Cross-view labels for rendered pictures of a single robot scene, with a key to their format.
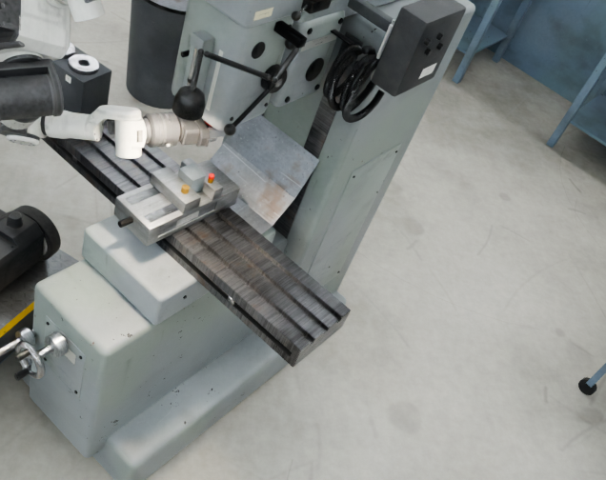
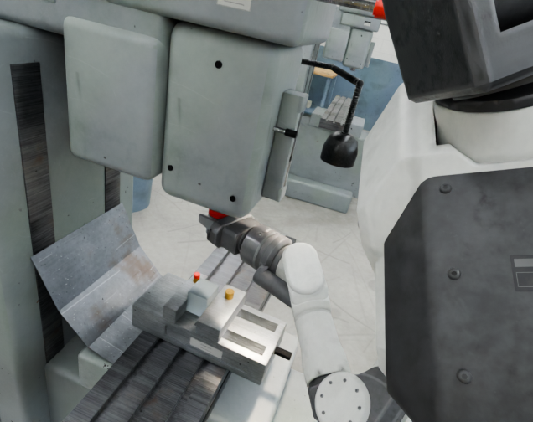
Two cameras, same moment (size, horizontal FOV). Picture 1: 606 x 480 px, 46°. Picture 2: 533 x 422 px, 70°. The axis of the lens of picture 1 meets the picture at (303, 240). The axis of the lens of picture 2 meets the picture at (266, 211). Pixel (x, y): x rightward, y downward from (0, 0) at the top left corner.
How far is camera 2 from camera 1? 2.08 m
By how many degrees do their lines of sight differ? 80
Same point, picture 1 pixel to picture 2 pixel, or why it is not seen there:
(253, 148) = (82, 270)
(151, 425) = not seen: outside the picture
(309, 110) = (97, 175)
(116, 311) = (298, 398)
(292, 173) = (121, 236)
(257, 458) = not seen: hidden behind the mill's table
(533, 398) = not seen: hidden behind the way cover
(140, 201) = (255, 341)
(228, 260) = (248, 283)
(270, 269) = (235, 259)
